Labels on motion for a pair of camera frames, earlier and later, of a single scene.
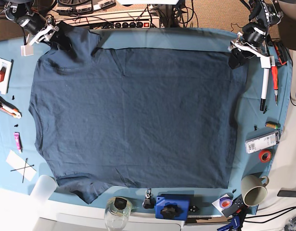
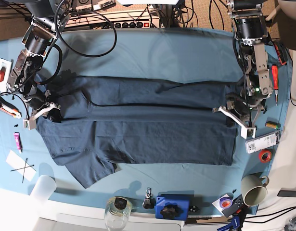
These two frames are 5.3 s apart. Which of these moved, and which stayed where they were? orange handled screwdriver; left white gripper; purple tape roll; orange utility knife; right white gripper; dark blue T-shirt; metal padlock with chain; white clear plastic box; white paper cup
Moved: left white gripper; right white gripper; dark blue T-shirt
Stayed: white paper cup; purple tape roll; orange handled screwdriver; orange utility knife; white clear plastic box; metal padlock with chain
